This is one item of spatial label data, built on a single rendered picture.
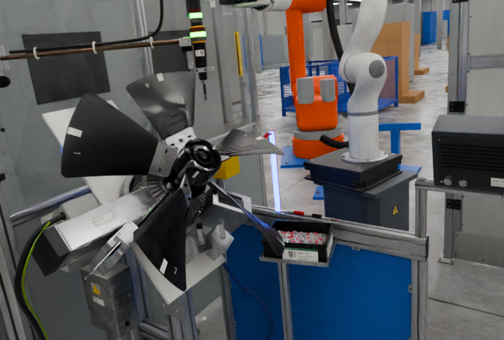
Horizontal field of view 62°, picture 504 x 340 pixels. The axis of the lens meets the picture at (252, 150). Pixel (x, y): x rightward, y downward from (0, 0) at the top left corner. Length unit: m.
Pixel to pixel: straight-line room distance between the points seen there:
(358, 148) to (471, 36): 1.25
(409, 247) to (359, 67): 0.66
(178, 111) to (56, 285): 0.93
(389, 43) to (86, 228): 8.44
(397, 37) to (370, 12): 7.39
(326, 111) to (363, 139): 3.43
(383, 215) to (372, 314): 0.37
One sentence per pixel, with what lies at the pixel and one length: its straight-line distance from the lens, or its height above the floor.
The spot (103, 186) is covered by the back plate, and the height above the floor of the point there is 1.14.
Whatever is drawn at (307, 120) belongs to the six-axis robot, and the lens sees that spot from 5.15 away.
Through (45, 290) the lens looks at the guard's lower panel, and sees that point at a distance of 1.89.
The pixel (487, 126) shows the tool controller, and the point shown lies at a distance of 1.31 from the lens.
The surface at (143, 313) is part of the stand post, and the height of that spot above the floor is 0.60.
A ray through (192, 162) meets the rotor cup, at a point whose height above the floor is 1.22.
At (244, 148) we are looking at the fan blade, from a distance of 1.37.
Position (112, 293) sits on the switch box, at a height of 0.79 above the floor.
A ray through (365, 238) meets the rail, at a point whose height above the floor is 0.82.
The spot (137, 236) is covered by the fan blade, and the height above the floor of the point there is 1.13.
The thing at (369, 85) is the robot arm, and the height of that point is 1.32.
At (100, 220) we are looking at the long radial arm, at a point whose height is 1.12.
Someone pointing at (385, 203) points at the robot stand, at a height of 0.86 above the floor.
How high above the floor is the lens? 1.52
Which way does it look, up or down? 15 degrees down
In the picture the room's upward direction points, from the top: 5 degrees counter-clockwise
